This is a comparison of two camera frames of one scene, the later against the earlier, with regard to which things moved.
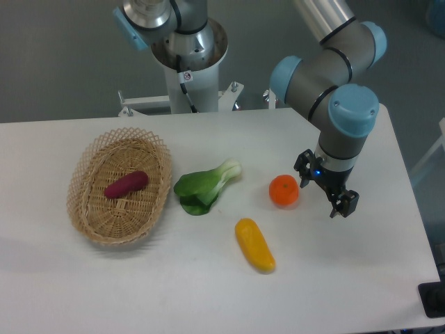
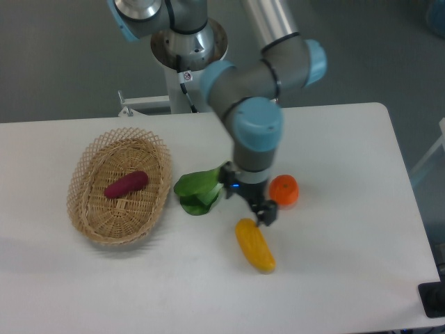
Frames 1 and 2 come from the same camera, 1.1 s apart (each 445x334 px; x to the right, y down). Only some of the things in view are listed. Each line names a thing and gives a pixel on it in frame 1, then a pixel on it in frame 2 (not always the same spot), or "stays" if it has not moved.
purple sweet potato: [132, 181] stays
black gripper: [333, 181] -> [265, 211]
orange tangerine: [284, 190] stays
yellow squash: [254, 243] stays
